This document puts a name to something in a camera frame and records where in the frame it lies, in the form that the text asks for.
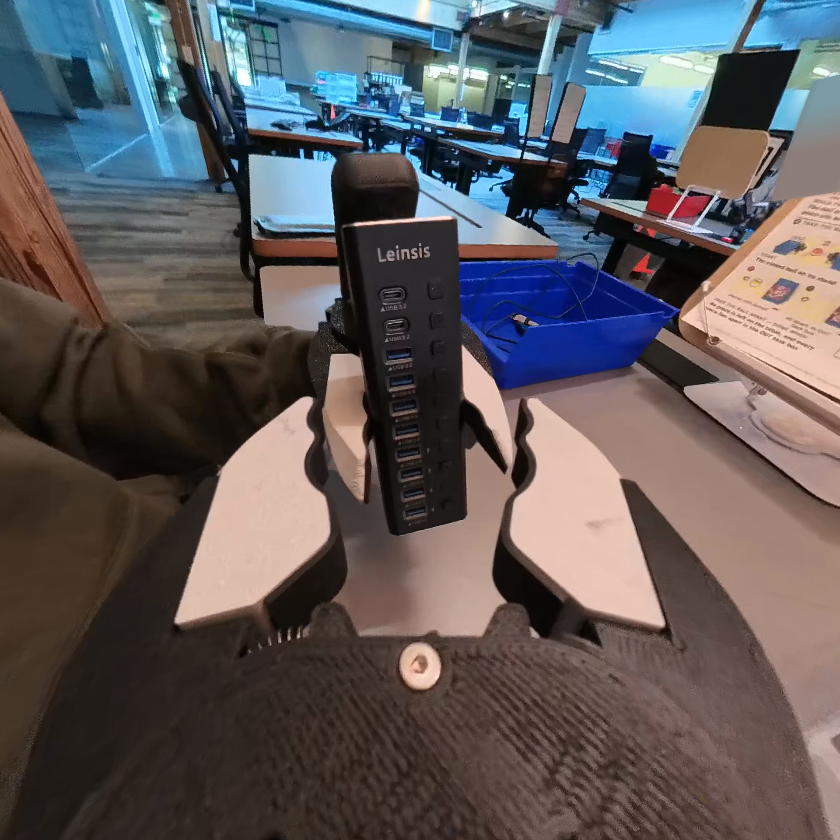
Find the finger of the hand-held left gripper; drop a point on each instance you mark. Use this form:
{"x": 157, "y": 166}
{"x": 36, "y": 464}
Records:
{"x": 489, "y": 413}
{"x": 344, "y": 426}

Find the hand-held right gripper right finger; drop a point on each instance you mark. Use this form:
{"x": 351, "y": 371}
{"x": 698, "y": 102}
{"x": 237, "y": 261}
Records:
{"x": 577, "y": 531}

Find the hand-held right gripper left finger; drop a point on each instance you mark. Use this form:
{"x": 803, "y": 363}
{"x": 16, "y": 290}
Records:
{"x": 262, "y": 525}

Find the black smartphone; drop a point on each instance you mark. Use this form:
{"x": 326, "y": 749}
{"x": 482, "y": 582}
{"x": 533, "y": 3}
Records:
{"x": 410, "y": 367}

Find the person's left forearm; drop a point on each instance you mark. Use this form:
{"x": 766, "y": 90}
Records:
{"x": 164, "y": 394}

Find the wood-edged white desk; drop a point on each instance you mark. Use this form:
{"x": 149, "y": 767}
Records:
{"x": 295, "y": 190}

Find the wooden desk with black legs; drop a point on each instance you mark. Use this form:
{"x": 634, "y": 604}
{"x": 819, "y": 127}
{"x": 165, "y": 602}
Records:
{"x": 656, "y": 226}

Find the row of office desks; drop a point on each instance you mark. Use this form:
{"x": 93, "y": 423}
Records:
{"x": 459, "y": 141}

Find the blue plastic bin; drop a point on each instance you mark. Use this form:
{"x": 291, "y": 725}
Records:
{"x": 590, "y": 341}

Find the black office chair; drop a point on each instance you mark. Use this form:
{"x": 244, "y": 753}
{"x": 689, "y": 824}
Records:
{"x": 223, "y": 144}
{"x": 630, "y": 164}

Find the clear acrylic stand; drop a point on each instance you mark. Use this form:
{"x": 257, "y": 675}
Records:
{"x": 722, "y": 400}
{"x": 689, "y": 210}

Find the orange traffic cone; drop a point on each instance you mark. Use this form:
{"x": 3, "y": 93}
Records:
{"x": 643, "y": 266}

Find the person's olive jacket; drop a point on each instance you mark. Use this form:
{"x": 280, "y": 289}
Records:
{"x": 52, "y": 590}

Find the red bin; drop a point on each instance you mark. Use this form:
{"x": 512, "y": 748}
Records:
{"x": 659, "y": 200}

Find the illustrated instruction sheet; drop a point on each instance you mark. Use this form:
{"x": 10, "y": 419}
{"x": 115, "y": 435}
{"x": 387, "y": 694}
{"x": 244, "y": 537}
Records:
{"x": 774, "y": 295}

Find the tan board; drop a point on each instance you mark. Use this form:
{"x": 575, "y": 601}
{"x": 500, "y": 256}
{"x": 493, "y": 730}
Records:
{"x": 722, "y": 161}

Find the black partition panel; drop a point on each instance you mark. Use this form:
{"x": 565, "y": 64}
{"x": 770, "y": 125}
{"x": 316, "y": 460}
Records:
{"x": 748, "y": 85}

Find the wooden post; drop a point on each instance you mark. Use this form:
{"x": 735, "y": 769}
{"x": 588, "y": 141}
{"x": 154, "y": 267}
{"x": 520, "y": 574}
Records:
{"x": 39, "y": 229}

